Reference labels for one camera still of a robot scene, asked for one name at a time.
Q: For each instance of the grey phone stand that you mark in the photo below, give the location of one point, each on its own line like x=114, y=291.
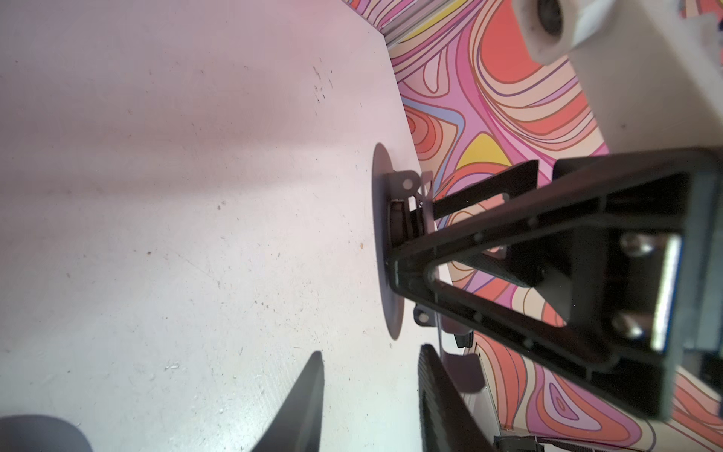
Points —
x=41, y=433
x=402, y=211

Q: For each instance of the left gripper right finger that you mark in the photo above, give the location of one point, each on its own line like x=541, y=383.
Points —
x=446, y=423

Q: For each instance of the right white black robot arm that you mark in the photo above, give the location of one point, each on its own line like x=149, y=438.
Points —
x=652, y=78

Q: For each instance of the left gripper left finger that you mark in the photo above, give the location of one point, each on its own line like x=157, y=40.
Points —
x=297, y=426

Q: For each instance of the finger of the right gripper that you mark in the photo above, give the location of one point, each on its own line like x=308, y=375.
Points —
x=513, y=182
x=610, y=275

